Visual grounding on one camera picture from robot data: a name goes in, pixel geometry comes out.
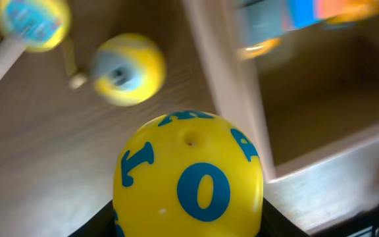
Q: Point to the yellow grey one-eyed ball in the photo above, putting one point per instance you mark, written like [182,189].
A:
[128,69]

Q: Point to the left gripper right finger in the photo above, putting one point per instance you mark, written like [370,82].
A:
[275,224]

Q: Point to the pink cardboard box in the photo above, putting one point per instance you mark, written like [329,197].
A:
[310,107]

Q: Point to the yellow wooden rattle drum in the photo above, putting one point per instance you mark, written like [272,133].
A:
[31,25]

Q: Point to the yellow grey toy dump truck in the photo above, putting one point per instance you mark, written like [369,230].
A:
[341,14]

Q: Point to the colourful two-by-two puzzle cube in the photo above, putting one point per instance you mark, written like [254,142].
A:
[299,14]

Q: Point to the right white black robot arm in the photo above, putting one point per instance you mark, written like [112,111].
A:
[365,224]

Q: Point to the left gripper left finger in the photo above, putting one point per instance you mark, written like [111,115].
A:
[100,225]

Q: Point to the yellow ball blue letters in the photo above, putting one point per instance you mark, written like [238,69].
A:
[188,173]

